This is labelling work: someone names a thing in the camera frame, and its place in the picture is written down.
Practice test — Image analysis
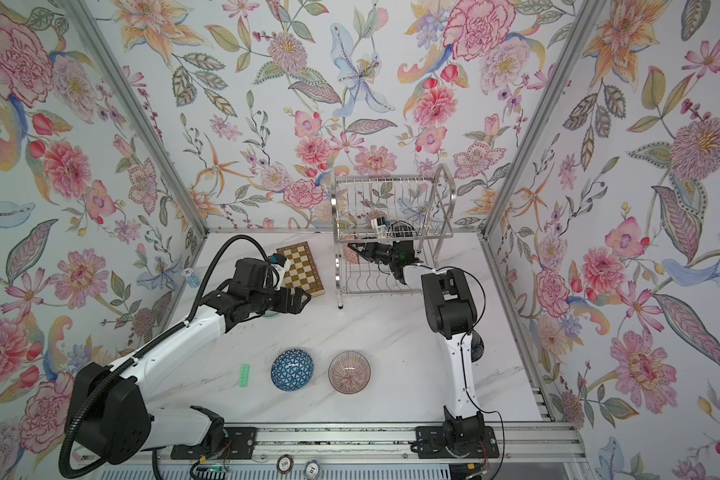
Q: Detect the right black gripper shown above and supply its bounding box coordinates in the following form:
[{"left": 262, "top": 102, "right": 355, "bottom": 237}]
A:
[{"left": 351, "top": 239, "right": 402, "bottom": 267}]

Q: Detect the pink striped bowl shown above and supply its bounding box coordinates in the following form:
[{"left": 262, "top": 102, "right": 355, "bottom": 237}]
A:
[{"left": 328, "top": 351, "right": 372, "bottom": 395}]

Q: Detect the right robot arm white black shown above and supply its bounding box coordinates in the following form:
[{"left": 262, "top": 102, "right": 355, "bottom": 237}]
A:
[{"left": 348, "top": 240, "right": 486, "bottom": 458}]

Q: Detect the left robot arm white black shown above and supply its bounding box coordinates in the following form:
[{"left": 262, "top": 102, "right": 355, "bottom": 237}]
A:
[{"left": 58, "top": 255, "right": 311, "bottom": 479}]

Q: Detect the silver two-tier dish rack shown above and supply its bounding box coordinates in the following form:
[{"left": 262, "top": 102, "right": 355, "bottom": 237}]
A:
[{"left": 330, "top": 165, "right": 456, "bottom": 308}]

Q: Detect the wooden folded chessboard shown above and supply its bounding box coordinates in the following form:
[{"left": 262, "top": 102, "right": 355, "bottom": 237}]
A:
[{"left": 277, "top": 242, "right": 325, "bottom": 297}]

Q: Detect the small blue white object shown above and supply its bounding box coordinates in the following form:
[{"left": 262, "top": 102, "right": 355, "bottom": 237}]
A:
[{"left": 182, "top": 268, "right": 201, "bottom": 289}]

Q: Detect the small green plastic block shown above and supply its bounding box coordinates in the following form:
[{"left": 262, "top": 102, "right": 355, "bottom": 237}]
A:
[{"left": 238, "top": 364, "right": 250, "bottom": 388}]

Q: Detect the blue triangle patterned bowl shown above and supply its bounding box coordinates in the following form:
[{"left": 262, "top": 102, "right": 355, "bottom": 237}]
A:
[{"left": 270, "top": 349, "right": 314, "bottom": 392}]

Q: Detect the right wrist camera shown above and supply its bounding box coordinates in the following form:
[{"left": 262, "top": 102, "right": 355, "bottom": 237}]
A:
[{"left": 370, "top": 217, "right": 390, "bottom": 236}]

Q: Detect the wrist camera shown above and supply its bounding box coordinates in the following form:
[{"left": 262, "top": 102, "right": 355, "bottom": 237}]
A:
[
  {"left": 370, "top": 217, "right": 390, "bottom": 236},
  {"left": 269, "top": 252, "right": 292, "bottom": 289}
]

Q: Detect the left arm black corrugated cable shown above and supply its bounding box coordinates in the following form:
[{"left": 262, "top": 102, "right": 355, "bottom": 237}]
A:
[{"left": 58, "top": 233, "right": 271, "bottom": 479}]

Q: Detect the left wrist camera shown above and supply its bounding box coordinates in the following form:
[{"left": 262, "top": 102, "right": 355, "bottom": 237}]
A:
[{"left": 269, "top": 252, "right": 292, "bottom": 289}]

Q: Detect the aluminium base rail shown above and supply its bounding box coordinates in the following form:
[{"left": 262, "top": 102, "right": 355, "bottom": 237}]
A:
[{"left": 77, "top": 422, "right": 589, "bottom": 466}]

